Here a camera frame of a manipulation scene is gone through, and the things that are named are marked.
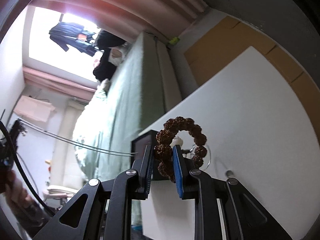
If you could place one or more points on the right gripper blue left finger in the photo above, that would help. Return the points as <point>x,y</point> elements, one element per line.
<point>144,168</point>

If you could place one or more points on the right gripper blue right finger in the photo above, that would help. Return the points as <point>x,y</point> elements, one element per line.
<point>187,186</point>

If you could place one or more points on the black square jewelry box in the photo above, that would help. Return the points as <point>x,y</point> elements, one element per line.
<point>154,156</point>

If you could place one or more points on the person's left hand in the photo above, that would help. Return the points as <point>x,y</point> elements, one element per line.
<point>19,200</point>

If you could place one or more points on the green white duvet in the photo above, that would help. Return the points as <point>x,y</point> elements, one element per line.
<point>87,131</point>

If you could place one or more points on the pink hanging cloth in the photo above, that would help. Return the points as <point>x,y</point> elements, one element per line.
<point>33,109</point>

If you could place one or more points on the beige headboard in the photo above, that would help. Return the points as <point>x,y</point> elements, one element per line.
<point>65,170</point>

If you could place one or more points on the bed with green sheet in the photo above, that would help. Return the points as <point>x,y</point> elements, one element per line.
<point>143,88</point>

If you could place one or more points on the pink curtain left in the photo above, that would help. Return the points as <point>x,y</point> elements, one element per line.
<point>56,84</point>

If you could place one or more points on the pink curtain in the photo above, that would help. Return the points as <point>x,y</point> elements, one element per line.
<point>126,19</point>
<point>56,84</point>

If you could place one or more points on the green object on floor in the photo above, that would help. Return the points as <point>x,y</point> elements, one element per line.
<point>174,41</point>

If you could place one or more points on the dark hanging clothes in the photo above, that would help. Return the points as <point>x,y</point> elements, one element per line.
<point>66,34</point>

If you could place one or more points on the pink curtain right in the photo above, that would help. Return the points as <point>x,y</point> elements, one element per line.
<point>126,19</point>

